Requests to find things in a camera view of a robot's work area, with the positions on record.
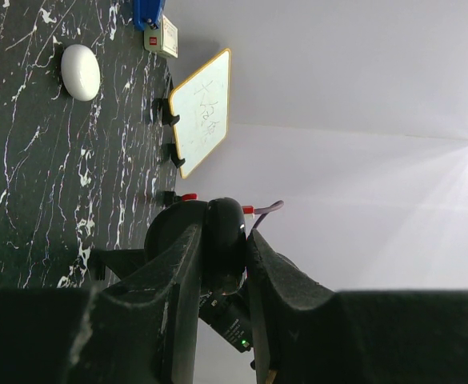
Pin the whiteboard left black stand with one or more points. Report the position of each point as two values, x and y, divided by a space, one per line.
161 108

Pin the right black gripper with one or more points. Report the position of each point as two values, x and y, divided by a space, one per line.
122 263

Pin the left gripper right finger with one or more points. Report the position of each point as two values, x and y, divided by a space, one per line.
306 333

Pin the white staple box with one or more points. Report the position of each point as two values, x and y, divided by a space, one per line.
162 41

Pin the black earbud case base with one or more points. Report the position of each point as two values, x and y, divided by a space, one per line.
223 239

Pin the white earbud charging case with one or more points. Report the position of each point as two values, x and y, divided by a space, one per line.
80 72

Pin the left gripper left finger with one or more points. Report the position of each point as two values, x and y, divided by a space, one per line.
51 335

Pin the small whiteboard yellow frame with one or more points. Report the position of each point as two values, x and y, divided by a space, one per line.
202 103

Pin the whiteboard black stand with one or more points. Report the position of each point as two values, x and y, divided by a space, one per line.
161 108
172 152

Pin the blue stapler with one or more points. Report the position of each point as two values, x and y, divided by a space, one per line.
148 14

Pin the whiteboard right black stand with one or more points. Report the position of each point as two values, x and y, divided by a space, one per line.
172 152

